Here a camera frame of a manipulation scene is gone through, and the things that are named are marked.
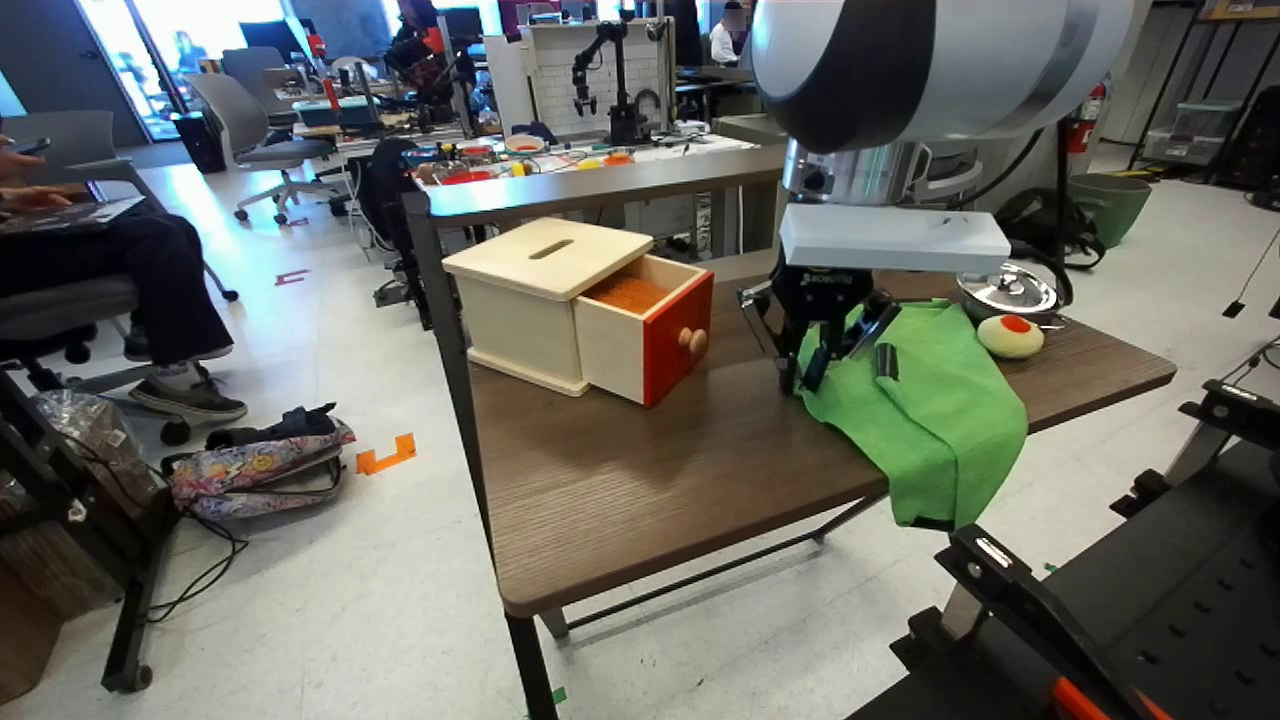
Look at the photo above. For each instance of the grey office swivel chair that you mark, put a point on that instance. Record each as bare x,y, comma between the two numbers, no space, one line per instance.
246,126

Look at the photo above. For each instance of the colourful patterned bag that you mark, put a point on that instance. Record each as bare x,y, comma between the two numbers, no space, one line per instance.
263,469

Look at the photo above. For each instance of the orange front wooden drawer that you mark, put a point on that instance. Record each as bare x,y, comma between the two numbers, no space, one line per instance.
675,342

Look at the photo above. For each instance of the black metal shelf stand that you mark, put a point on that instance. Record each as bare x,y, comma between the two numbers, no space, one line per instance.
1202,123

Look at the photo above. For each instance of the black metal table frame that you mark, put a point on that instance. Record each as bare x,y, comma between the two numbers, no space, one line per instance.
528,667

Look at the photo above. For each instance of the black metal rack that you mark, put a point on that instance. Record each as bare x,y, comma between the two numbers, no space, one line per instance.
80,522

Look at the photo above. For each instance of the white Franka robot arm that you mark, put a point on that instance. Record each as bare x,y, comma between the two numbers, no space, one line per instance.
934,61

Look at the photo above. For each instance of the person in white shirt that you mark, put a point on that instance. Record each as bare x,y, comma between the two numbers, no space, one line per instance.
727,39

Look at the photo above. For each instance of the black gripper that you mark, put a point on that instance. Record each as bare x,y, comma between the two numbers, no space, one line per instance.
813,303

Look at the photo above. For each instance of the white board panel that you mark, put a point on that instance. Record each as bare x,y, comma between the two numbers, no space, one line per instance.
555,81

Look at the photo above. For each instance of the small black robot arm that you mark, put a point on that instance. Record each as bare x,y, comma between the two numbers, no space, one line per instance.
622,115

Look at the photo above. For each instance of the black backpack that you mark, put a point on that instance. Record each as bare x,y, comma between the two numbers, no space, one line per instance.
1054,225

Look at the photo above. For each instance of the grey desk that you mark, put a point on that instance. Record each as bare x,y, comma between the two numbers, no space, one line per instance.
602,187

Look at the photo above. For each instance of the seated person black trousers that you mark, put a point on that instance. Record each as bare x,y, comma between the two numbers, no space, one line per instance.
145,286

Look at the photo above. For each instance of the red fire extinguisher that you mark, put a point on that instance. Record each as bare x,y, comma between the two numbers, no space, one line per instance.
1086,126

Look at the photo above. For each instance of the black robot stand frame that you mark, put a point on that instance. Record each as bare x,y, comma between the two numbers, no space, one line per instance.
1172,601

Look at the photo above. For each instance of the silver metal bowl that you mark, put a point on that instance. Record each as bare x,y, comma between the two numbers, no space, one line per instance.
1013,290

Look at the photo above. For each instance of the green cloth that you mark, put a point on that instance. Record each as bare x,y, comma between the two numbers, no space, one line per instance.
934,425

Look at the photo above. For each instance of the cream plush ball red spot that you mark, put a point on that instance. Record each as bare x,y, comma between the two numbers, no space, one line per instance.
1011,337

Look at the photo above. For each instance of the cream wooden slot box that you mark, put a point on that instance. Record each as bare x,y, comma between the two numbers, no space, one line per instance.
514,315

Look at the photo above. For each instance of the orange tape bracket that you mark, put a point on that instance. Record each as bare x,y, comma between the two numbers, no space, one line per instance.
385,456

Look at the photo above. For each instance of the white wrist mount plate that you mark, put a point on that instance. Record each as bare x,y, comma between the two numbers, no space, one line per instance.
893,239

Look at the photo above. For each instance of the green bin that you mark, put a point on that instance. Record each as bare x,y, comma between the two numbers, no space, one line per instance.
1119,202

